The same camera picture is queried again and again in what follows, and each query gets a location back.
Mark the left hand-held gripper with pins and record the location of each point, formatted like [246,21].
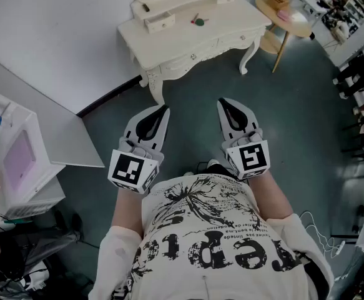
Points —
[128,167]

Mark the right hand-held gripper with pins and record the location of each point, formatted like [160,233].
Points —
[250,158]

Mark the cream ornate dressing table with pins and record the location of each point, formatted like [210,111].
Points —
[175,39]

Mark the small green round object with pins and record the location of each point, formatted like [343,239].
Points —
[201,21]

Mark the small white drawer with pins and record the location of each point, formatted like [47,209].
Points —
[160,20]

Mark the person's right forearm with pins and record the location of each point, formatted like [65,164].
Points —
[269,198]

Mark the person's left forearm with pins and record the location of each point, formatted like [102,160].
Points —
[125,211]

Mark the person's white shoe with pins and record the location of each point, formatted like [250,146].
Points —
[213,162]

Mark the person's black trousers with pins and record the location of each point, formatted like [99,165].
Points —
[223,170]

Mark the round wooden side table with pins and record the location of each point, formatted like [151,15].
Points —
[281,23]

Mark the person's printed white shirt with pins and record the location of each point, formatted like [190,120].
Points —
[200,230]

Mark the pink packet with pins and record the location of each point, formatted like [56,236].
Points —
[284,14]

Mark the white paper pad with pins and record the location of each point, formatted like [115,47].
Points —
[298,18]

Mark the black lipstick tube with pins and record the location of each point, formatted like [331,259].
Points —
[145,7]

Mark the white cabinet with pink window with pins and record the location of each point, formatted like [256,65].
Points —
[19,155]

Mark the white background desk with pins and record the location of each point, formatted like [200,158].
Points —
[306,3]

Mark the cluttered storage shelf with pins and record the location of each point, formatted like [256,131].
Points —
[353,2]

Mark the grey partition wall panel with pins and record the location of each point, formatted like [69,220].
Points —
[353,44]

